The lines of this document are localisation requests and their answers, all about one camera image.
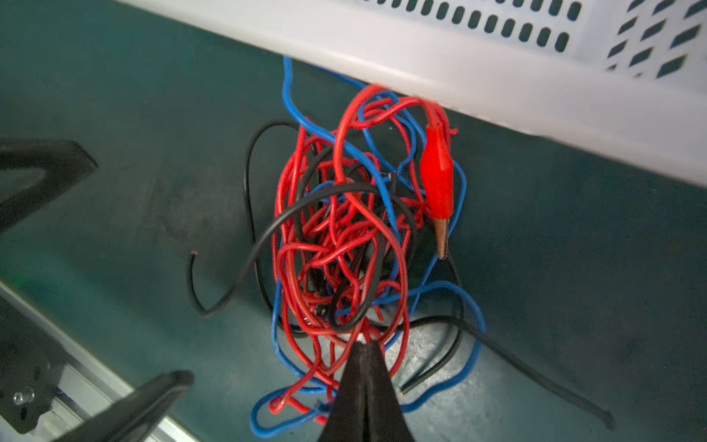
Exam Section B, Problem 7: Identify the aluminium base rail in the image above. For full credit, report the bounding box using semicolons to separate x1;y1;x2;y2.
1;285;195;441

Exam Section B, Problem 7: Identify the green table mat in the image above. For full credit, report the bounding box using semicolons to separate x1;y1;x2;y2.
1;1;706;441

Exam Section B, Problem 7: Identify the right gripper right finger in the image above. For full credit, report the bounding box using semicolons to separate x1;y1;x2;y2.
320;341;414;442

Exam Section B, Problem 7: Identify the black cable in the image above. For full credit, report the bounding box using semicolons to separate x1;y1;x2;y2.
186;120;615;432

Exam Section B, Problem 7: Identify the red cable with clip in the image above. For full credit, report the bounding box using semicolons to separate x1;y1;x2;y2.
267;84;460;427

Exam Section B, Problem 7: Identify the front white perforated basket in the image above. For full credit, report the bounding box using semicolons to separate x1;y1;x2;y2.
138;0;706;185

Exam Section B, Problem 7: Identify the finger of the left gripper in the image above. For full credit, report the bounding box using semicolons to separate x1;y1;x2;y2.
1;139;98;232

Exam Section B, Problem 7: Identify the blue cable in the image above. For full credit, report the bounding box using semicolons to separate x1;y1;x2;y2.
247;54;487;440

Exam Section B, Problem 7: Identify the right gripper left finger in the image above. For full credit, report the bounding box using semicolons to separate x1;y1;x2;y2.
57;370;195;442

